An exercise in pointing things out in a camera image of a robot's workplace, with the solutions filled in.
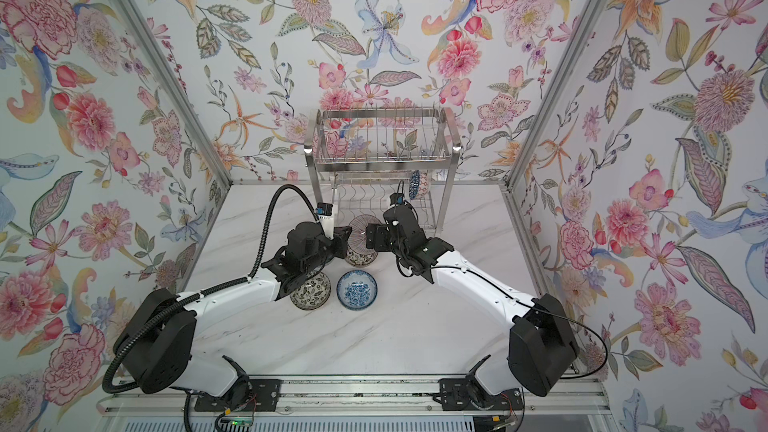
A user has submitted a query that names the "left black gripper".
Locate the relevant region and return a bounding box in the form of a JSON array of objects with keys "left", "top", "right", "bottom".
[{"left": 301, "top": 227, "right": 356, "bottom": 276}]

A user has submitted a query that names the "purple striped bowl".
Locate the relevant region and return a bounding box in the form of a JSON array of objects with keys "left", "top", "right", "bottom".
[{"left": 348, "top": 214, "right": 381, "bottom": 255}]

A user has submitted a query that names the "blue triangle pattern bowl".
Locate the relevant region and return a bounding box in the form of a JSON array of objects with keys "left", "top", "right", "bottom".
[{"left": 408, "top": 170, "right": 430, "bottom": 201}]

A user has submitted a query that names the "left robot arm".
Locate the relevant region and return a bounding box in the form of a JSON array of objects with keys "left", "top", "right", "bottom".
[{"left": 102, "top": 222, "right": 352, "bottom": 397}]

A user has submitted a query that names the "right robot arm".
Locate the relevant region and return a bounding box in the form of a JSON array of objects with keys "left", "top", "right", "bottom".
[{"left": 365, "top": 204, "right": 579, "bottom": 397}]

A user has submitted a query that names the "steel two-tier dish rack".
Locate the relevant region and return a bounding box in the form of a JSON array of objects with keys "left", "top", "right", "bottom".
[{"left": 304, "top": 106, "right": 463, "bottom": 233}]

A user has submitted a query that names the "light blue floral bowl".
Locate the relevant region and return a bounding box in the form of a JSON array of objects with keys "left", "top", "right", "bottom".
[{"left": 336, "top": 270, "right": 378, "bottom": 311}]

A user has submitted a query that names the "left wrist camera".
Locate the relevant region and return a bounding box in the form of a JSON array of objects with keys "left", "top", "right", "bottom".
[{"left": 316, "top": 202, "right": 336, "bottom": 239}]

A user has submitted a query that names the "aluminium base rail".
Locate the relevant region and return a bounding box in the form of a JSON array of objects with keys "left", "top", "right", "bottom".
[{"left": 95, "top": 373, "right": 613, "bottom": 418}]

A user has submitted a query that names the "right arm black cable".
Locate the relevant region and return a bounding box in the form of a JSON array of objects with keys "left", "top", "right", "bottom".
[{"left": 395, "top": 179, "right": 610, "bottom": 380}]

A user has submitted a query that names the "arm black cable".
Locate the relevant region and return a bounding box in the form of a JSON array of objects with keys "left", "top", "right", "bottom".
[
  {"left": 101, "top": 184, "right": 319, "bottom": 432},
  {"left": 395, "top": 179, "right": 610, "bottom": 380}
]

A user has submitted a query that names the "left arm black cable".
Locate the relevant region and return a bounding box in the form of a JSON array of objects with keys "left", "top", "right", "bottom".
[{"left": 101, "top": 184, "right": 319, "bottom": 432}]

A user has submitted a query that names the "left aluminium corner post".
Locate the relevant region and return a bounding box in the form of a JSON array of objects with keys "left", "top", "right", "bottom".
[{"left": 113, "top": 0, "right": 233, "bottom": 193}]

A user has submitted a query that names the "aluminium corner post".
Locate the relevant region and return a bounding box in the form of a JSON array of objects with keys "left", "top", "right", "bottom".
[
  {"left": 505, "top": 0, "right": 608, "bottom": 192},
  {"left": 113, "top": 0, "right": 233, "bottom": 193}
]

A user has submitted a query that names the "right aluminium corner post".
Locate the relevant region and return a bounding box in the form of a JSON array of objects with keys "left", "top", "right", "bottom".
[{"left": 505, "top": 0, "right": 608, "bottom": 192}]

